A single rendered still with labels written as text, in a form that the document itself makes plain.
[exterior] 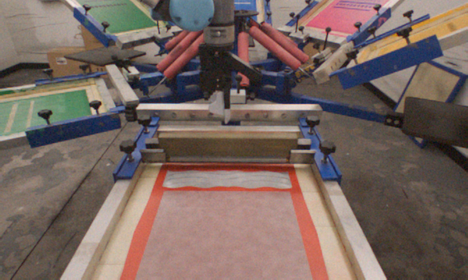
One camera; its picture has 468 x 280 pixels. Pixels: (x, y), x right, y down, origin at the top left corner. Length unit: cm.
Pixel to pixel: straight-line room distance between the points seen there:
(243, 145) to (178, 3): 46
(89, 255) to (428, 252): 192
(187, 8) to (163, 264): 49
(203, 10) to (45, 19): 534
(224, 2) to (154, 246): 55
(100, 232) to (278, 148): 49
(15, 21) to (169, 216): 557
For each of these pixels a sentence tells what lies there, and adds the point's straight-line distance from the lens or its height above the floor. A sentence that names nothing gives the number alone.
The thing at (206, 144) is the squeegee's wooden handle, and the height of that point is 104.
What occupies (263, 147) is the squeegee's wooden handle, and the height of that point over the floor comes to 103.
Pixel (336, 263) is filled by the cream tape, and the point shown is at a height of 96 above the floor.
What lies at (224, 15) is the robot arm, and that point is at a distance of 67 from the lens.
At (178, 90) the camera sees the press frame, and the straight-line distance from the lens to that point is 142.
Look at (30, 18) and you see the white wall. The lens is 592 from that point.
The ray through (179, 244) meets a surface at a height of 96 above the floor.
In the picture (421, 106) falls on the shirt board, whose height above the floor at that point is 95.
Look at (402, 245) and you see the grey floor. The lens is 215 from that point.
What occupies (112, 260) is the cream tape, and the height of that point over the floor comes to 96.
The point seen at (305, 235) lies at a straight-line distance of 69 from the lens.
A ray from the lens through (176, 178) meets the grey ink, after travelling 81.
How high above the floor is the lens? 147
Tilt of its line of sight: 27 degrees down
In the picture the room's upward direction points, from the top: straight up
